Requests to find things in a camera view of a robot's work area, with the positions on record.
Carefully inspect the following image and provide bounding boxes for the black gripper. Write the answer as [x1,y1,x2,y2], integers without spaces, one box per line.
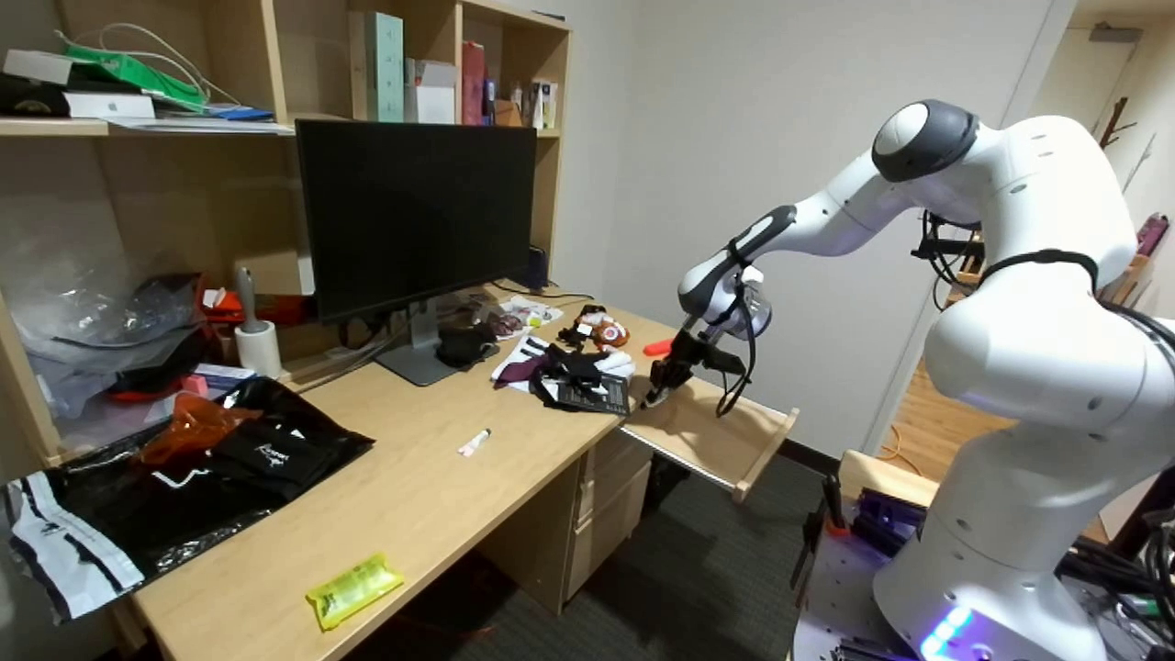
[635,325,750,410]

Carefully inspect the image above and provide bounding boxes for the white tube black cap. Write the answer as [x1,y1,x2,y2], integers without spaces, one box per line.
[456,423,494,462]

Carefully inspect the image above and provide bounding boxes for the wooden desk with drawers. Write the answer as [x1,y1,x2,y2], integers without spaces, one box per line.
[124,287,677,661]

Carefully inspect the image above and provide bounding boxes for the red round tin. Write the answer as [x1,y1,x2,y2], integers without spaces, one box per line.
[571,305,635,355]

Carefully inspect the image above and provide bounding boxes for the printed magazine page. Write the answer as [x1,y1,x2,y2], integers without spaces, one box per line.
[491,290,568,339]

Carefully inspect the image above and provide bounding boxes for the small black pouch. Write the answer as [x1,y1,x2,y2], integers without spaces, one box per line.
[432,320,502,371]

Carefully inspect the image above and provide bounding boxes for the purple black clamp device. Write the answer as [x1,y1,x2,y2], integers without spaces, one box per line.
[842,486,933,557]

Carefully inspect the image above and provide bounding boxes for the grey robot cart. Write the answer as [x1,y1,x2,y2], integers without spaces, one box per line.
[789,447,1175,661]

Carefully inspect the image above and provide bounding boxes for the black computer monitor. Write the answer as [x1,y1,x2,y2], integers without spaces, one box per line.
[294,119,541,391]

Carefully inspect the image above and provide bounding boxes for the yellow green packet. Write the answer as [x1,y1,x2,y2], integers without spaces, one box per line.
[303,552,409,634]

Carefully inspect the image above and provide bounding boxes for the white flat box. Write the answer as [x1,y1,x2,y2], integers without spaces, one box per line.
[409,55,463,126]

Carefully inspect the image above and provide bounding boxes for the black plastic bag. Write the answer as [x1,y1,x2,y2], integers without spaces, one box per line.
[48,375,379,580]

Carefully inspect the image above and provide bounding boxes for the white paper roll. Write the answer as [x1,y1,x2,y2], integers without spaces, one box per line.
[231,260,288,380]

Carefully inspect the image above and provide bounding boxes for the teal book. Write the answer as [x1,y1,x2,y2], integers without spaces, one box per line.
[349,6,412,126]

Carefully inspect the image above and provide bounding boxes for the orange plastic bag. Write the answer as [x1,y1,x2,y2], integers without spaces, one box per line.
[138,391,250,469]

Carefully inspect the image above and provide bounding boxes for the wooden shelf hutch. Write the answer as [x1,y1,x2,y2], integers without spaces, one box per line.
[0,0,578,469]

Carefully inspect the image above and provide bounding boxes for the pink bottle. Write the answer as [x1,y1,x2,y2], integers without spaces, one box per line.
[1134,213,1171,256]

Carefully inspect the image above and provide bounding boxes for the wooden coat rack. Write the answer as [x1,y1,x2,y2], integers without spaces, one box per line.
[1094,95,1134,158]

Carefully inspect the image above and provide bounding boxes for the clear plastic bags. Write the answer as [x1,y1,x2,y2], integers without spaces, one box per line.
[16,273,212,420]

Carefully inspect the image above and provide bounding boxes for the green plastic item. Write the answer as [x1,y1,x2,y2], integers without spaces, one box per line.
[60,42,218,119]

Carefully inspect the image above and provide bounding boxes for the white grey mailer bag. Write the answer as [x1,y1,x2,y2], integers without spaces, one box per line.
[2,469,146,622]

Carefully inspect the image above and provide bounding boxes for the small white box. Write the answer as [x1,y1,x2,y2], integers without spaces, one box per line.
[67,88,160,126]

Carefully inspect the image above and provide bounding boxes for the black flat item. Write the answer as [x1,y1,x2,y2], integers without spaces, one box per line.
[0,70,68,120]

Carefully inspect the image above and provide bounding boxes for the purple strap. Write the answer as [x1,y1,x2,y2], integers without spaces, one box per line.
[494,348,552,391]

